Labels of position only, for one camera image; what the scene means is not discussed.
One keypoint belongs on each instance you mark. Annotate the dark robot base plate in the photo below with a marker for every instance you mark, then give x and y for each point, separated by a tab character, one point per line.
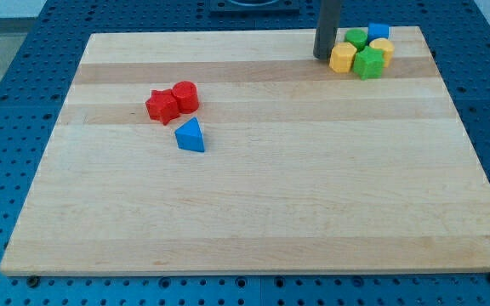
253	6

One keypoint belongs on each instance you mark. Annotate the red star block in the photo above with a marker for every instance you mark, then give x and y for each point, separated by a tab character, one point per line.
162	106

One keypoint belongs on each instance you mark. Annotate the green star block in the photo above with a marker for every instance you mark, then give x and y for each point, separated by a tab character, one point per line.
369	63

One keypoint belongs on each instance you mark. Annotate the green cylinder block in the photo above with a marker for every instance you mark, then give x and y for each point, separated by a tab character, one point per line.
357	37

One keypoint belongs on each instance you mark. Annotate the blue triangle block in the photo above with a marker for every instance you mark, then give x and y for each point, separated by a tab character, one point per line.
189	136

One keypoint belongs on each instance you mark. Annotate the red cylinder block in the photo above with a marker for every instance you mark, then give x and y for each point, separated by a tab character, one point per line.
185	92

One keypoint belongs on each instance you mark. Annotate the blue cube block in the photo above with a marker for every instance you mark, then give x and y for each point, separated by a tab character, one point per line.
377	30

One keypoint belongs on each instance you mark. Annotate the yellow hexagon block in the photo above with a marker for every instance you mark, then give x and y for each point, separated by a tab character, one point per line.
342	57

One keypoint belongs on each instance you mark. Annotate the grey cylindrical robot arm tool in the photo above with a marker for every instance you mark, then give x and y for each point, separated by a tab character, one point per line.
327	27

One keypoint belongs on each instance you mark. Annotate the light wooden board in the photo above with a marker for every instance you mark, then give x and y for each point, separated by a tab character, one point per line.
305	171

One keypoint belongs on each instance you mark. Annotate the yellow cylinder block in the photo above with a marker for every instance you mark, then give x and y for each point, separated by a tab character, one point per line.
386	46

